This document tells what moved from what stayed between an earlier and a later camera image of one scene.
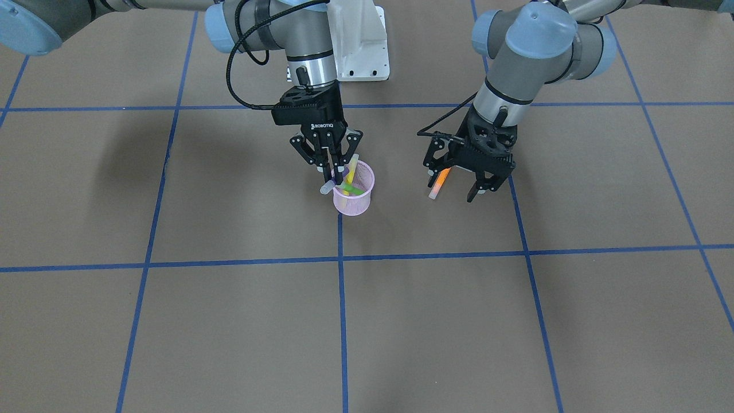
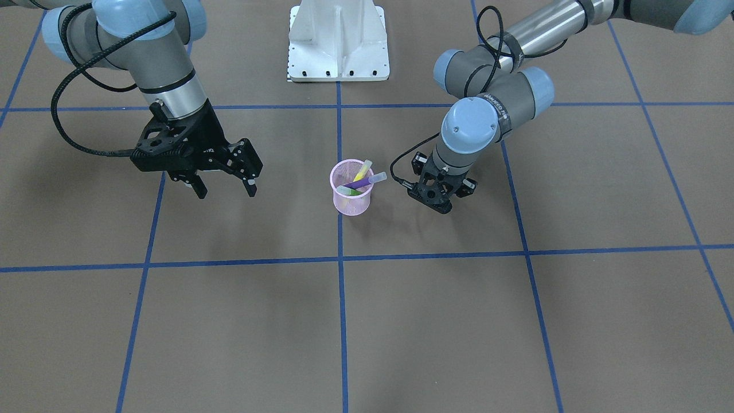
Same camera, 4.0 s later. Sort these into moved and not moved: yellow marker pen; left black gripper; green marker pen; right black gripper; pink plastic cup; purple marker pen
Moved: yellow marker pen; purple marker pen; left black gripper; right black gripper
Not moved: green marker pen; pink plastic cup
